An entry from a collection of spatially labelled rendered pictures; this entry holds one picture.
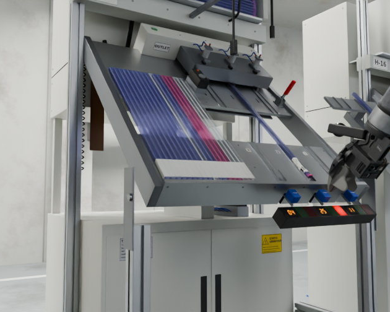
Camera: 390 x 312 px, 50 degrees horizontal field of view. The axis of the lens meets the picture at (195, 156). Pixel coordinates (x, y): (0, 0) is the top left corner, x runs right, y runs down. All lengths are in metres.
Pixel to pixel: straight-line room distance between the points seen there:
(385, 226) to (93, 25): 1.25
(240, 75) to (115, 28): 0.49
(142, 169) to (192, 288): 0.51
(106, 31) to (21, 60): 3.06
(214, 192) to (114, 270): 0.39
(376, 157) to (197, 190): 0.42
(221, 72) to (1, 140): 3.27
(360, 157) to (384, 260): 0.66
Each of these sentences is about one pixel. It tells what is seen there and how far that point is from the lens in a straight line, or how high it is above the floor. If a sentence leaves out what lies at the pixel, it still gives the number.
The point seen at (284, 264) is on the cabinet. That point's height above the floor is 0.45.
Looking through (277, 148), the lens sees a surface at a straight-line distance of 1.26.
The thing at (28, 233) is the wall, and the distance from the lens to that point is 4.49.
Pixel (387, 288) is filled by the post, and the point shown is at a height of 0.37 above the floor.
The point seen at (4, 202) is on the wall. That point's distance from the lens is 4.45.
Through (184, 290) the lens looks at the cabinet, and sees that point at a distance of 1.31.
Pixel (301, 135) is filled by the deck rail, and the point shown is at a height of 0.90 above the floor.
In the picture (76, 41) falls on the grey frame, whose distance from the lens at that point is 1.43.
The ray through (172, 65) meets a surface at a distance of 1.49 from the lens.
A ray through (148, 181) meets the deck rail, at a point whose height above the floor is 0.73.
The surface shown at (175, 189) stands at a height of 0.71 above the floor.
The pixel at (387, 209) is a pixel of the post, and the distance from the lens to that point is 1.64.
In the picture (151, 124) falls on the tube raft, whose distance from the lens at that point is 1.07.
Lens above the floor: 0.71
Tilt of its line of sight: 5 degrees up
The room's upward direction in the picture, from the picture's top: straight up
